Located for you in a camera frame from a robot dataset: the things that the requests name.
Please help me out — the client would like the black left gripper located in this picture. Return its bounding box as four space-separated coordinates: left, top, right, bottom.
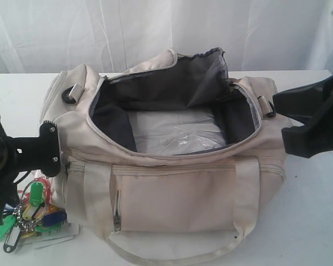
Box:
0 110 20 229

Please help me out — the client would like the colourful key tag bunch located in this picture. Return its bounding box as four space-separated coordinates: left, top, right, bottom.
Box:
0 177 67 254

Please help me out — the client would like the cream duffel bag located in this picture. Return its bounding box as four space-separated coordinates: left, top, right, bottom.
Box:
41 48 290 265

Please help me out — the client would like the clear plastic bag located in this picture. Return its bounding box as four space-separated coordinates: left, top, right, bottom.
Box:
128 109 226 156

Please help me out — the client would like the white barcode paper tag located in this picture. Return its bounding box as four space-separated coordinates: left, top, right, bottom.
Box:
32 223 80 249

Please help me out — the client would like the white curtain backdrop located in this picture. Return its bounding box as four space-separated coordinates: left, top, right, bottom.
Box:
0 1 333 73

